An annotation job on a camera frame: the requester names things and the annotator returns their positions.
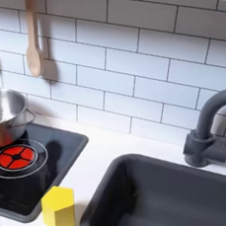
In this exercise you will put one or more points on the yellow block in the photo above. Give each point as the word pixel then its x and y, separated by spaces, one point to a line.
pixel 58 210

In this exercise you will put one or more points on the dark grey tap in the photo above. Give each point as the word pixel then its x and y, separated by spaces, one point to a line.
pixel 206 140

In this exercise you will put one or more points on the dark grey sink basin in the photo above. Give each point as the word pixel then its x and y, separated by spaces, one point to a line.
pixel 167 198

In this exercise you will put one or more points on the steel pot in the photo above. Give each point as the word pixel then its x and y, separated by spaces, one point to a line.
pixel 4 112

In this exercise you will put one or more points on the black stove top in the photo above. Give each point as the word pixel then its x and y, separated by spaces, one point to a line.
pixel 56 148

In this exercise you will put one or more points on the wooden spoon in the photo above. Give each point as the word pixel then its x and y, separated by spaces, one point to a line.
pixel 34 54

